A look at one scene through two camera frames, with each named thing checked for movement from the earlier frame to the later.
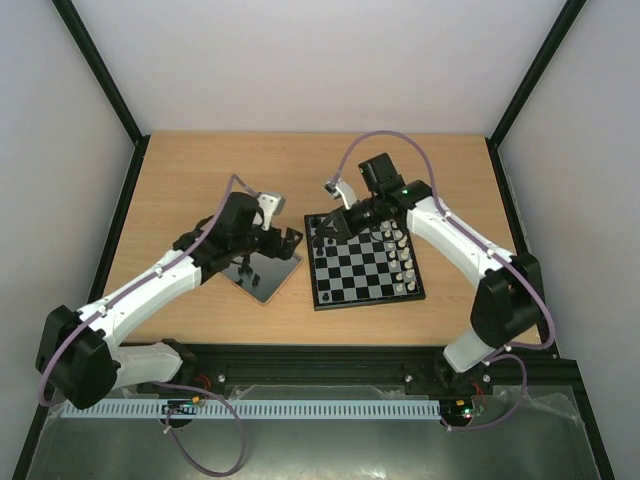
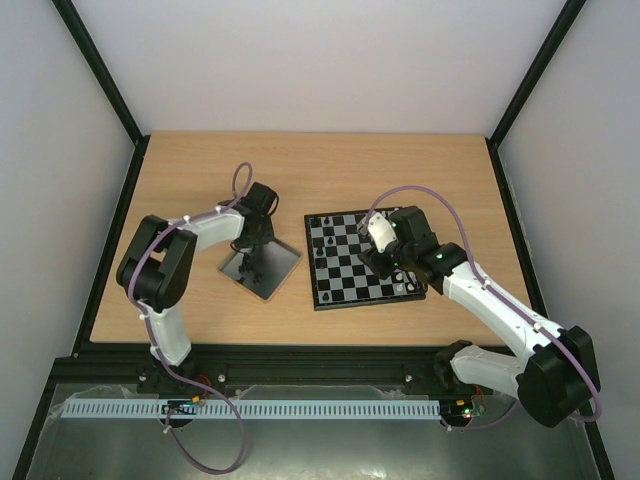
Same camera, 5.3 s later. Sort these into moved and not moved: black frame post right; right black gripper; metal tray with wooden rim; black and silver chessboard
Moved: right black gripper
Not moved: black frame post right; black and silver chessboard; metal tray with wooden rim
